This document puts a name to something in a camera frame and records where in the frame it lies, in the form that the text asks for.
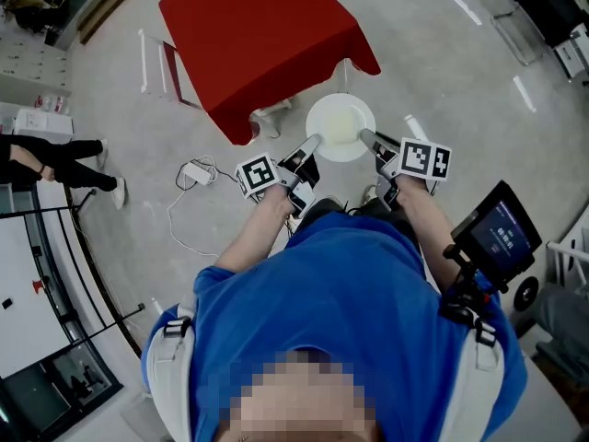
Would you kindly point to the clear plastic bottles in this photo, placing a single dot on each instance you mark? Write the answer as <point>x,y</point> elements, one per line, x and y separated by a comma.
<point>51,103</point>

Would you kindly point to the person's left forearm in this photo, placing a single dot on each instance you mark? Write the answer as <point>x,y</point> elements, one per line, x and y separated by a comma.
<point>257,233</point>

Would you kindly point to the black metal railing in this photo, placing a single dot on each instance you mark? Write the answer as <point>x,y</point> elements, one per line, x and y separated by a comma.
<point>69,251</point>

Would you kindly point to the black monitor screen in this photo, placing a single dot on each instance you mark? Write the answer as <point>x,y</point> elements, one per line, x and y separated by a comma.
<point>499,237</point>

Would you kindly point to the white power strip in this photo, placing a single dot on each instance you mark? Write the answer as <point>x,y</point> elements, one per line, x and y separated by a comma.
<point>198,173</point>

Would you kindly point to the black round wheel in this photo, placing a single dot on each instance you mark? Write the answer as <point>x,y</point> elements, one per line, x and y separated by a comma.
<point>526,294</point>

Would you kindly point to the small white cabinet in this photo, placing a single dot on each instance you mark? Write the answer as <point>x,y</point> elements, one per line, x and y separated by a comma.
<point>573,55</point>

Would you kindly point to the person's right forearm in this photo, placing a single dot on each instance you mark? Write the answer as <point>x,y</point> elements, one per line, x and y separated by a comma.
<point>428,228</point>

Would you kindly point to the black desk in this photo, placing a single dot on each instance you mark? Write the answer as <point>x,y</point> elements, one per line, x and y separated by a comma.
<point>552,3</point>

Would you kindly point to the person's white shoe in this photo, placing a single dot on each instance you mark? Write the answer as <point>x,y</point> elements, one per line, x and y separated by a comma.
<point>119,193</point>
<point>369,194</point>
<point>103,151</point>

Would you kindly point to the white drawer cabinet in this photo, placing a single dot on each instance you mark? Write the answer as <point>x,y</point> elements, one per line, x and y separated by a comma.
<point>32,69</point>

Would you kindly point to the white plate of food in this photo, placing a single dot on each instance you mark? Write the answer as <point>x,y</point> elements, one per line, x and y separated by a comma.
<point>340,113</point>

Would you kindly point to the white table foot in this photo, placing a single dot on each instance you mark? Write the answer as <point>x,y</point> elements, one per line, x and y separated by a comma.
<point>271,115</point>

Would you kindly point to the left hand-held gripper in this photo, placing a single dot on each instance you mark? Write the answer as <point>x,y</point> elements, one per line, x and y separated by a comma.
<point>257,174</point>

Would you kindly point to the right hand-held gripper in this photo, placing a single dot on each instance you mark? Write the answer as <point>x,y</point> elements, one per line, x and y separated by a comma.
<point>423,159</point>

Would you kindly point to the dark red metal frame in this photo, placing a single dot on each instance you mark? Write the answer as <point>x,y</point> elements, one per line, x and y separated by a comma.
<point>177,88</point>

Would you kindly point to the red cloth table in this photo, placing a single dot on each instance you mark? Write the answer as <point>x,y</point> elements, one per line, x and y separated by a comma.
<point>262,39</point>

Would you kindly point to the grey metal chair frame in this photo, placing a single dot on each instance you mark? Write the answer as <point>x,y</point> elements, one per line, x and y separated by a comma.
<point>515,35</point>

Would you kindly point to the person's blue shirt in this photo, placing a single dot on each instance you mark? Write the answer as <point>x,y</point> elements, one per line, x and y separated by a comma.
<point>331,293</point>

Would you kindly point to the white cardboard box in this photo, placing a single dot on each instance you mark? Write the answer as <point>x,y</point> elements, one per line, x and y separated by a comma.
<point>43,123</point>

